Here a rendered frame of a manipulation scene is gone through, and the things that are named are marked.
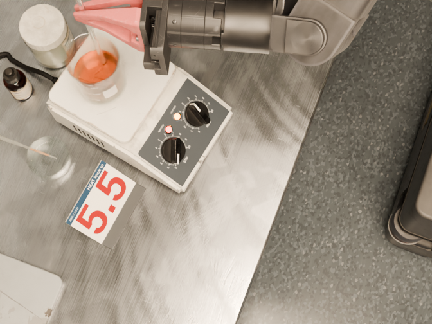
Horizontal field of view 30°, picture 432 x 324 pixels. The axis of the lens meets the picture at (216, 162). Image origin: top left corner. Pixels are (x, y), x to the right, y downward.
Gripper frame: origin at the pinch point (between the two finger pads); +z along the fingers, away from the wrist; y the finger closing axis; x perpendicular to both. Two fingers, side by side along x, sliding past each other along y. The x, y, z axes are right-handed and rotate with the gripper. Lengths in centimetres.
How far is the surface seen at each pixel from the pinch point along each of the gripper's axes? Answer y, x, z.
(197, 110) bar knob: 3.2, 19.0, -11.3
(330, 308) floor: 18, 101, -38
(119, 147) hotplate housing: 8.7, 19.1, -2.2
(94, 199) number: 14.7, 22.6, 0.8
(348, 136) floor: -21, 101, -40
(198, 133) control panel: 5.3, 21.7, -11.5
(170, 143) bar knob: 7.4, 20.1, -8.3
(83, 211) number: 16.4, 22.4, 1.9
